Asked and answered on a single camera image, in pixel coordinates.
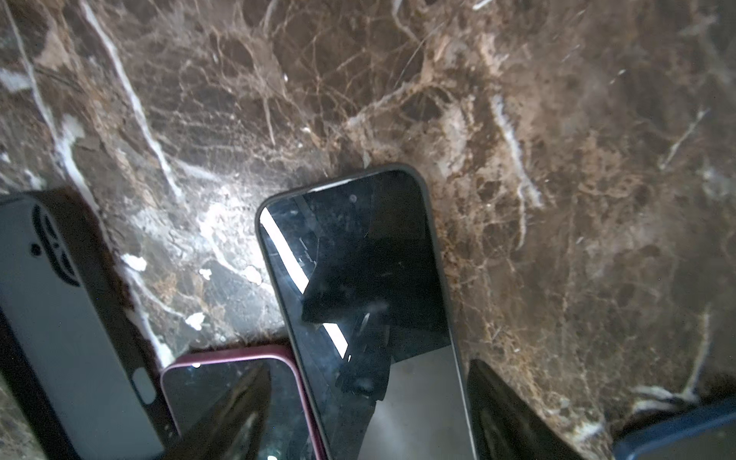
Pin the silver-edged black phone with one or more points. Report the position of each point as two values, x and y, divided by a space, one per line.
356 269

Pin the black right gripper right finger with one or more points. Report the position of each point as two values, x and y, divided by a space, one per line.
503 425

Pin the black phone with pink case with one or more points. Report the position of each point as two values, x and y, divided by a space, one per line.
195 382

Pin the blue-edged phone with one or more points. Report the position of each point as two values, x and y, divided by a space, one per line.
706 432

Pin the black phone case with camera hole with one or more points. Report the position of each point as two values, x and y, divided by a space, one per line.
68 353

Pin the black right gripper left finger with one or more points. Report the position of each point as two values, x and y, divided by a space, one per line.
234 427

